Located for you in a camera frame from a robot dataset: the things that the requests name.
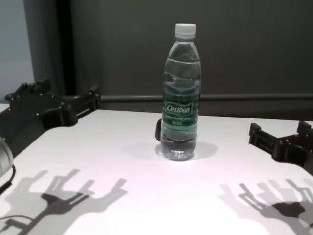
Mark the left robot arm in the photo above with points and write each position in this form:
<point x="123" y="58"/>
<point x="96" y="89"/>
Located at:
<point x="5" y="156"/>

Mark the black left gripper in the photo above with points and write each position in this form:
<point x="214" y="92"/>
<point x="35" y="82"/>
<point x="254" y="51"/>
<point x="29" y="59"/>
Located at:
<point x="29" y="115"/>

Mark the small black object behind bottle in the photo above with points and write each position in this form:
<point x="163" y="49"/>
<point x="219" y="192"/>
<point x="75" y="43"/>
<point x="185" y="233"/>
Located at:
<point x="157" y="131"/>

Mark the clear water bottle green label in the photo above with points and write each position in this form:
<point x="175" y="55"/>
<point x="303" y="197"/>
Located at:
<point x="179" y="80"/>

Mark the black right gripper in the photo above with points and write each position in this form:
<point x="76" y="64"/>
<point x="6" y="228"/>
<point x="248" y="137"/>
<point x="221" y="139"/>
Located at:
<point x="298" y="149"/>

